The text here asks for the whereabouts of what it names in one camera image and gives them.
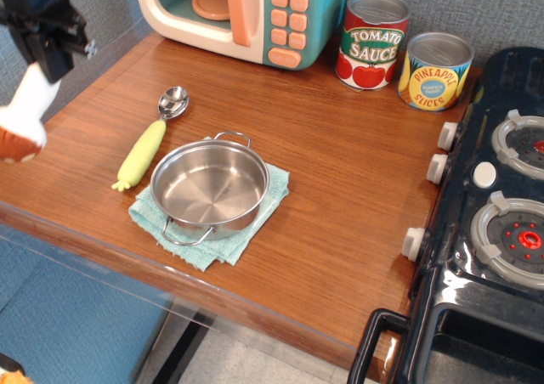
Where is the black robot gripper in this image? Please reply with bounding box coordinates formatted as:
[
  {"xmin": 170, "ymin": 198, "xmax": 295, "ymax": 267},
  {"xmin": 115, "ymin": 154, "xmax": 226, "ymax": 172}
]
[{"xmin": 1, "ymin": 0, "xmax": 97, "ymax": 84}]

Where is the plush brown white mushroom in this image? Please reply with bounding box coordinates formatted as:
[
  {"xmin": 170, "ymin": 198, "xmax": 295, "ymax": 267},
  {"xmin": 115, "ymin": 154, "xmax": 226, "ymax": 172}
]
[{"xmin": 1, "ymin": 62, "xmax": 60, "ymax": 164}]

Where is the small stainless steel pot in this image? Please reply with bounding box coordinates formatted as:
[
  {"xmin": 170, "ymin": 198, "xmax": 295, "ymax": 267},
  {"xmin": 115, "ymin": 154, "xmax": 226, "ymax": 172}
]
[{"xmin": 150, "ymin": 131, "xmax": 270, "ymax": 247}]

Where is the teal folded dish cloth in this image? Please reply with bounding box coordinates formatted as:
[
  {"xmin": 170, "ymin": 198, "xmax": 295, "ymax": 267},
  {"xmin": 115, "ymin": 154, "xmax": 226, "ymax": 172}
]
[{"xmin": 128, "ymin": 162, "xmax": 289, "ymax": 271}]

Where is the teal toy microwave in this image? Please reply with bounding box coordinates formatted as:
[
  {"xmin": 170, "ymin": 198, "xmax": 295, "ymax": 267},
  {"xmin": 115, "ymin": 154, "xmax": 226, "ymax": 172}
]
[{"xmin": 139, "ymin": 0, "xmax": 345, "ymax": 71}]

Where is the orange plush object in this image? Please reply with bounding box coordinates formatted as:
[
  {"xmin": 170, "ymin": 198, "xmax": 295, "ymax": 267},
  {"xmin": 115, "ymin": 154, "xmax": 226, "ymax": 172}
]
[{"xmin": 0, "ymin": 370, "xmax": 33, "ymax": 384}]

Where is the tomato sauce can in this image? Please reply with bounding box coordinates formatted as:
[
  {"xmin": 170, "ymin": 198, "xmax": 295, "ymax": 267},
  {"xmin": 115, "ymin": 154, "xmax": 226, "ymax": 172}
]
[{"xmin": 336, "ymin": 0, "xmax": 411, "ymax": 90}]

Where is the pineapple slices can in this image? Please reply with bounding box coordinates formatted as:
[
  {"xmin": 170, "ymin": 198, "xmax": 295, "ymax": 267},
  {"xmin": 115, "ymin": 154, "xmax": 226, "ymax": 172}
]
[{"xmin": 398, "ymin": 31, "xmax": 474, "ymax": 111}]

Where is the black toy stove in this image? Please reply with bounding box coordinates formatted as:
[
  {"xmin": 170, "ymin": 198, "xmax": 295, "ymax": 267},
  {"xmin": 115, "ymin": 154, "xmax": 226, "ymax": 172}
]
[{"xmin": 348, "ymin": 47, "xmax": 543, "ymax": 383}]

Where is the yellow handled metal spoon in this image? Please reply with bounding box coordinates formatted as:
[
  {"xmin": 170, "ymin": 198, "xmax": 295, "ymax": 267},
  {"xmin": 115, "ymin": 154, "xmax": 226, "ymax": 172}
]
[{"xmin": 111, "ymin": 86, "xmax": 190, "ymax": 192}]

